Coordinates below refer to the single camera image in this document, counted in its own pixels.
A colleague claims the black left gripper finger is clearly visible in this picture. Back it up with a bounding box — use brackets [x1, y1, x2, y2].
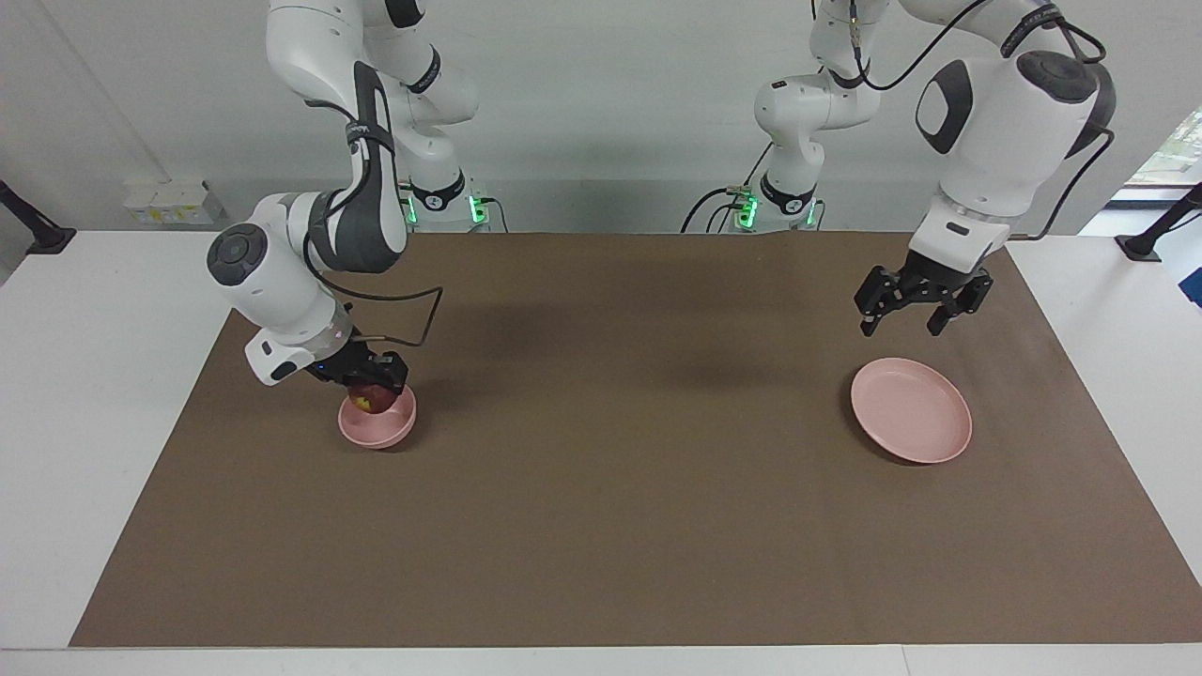
[853, 266, 907, 337]
[928, 270, 994, 337]

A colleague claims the dark red apple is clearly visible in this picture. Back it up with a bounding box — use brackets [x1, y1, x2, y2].
[347, 380, 397, 414]

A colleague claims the pink bowl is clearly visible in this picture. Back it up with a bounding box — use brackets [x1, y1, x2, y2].
[338, 385, 418, 450]

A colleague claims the pink plate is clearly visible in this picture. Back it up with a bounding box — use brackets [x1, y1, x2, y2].
[850, 357, 974, 465]

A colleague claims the black clamp stand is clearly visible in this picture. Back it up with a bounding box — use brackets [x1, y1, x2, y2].
[0, 180, 78, 256]
[1115, 183, 1202, 262]

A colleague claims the brown table mat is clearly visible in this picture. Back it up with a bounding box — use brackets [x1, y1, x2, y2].
[69, 232, 1202, 649]

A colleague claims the window with greenery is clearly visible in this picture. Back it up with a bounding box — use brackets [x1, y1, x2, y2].
[1108, 108, 1202, 209]

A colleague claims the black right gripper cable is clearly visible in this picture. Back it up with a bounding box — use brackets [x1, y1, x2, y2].
[302, 99, 444, 348]

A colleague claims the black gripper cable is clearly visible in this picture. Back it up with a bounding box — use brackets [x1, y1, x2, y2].
[302, 99, 444, 348]
[812, 0, 1117, 243]

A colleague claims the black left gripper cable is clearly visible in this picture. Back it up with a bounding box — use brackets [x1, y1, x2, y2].
[812, 0, 1117, 243]

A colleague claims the black right base cable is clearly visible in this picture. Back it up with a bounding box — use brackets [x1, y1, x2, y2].
[399, 183, 510, 233]

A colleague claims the black base cable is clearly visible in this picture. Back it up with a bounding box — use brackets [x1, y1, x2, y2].
[399, 183, 510, 233]
[681, 146, 776, 234]

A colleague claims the black left base cable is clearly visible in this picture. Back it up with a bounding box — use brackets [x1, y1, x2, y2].
[681, 146, 776, 234]

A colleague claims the white wall socket box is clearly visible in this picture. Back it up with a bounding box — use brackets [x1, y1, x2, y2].
[122, 177, 226, 226]

